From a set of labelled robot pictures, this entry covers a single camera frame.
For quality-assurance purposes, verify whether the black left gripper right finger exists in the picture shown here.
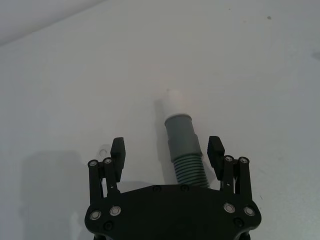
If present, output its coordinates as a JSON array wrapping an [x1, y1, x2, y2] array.
[[206, 135, 253, 201]]

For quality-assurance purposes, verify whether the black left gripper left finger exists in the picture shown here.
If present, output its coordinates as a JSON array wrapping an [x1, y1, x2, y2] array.
[[87, 136, 127, 205]]

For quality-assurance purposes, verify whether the white pipe stub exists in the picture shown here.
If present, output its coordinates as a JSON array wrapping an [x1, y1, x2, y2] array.
[[163, 88, 188, 119]]

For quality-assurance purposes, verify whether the grey corrugated hose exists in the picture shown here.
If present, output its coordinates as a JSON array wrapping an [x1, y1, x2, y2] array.
[[163, 113, 212, 190]]

